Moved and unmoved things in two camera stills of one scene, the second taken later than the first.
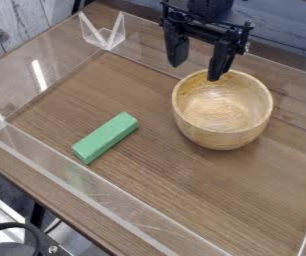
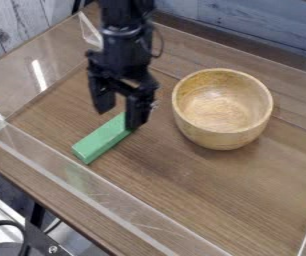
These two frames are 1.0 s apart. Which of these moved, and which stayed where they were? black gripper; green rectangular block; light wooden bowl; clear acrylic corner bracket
Moved: black gripper
Stayed: clear acrylic corner bracket; green rectangular block; light wooden bowl
